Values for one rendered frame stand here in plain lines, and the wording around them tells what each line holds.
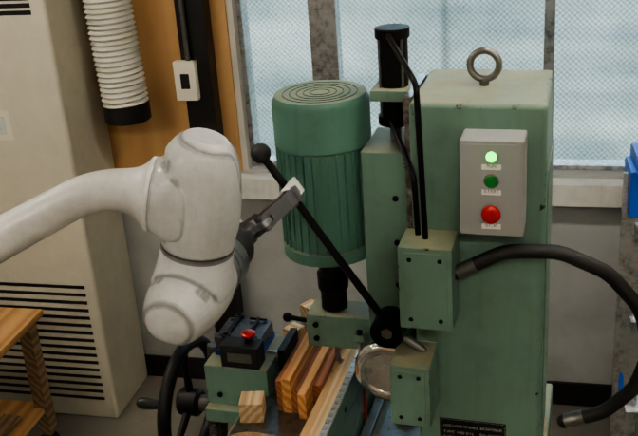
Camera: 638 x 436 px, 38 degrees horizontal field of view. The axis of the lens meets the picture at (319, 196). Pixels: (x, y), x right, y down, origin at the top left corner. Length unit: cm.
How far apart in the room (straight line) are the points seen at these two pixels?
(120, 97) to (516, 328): 178
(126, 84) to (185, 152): 186
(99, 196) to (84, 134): 190
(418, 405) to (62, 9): 188
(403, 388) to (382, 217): 30
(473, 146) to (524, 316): 34
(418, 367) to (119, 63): 174
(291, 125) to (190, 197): 44
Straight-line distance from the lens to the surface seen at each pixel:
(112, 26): 301
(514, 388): 170
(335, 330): 180
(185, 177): 119
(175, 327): 125
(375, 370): 170
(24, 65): 305
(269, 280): 334
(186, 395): 203
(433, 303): 154
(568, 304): 323
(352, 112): 159
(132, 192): 123
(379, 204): 162
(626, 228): 239
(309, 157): 160
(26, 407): 336
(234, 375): 187
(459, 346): 167
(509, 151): 144
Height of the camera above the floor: 194
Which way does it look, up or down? 22 degrees down
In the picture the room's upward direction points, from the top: 4 degrees counter-clockwise
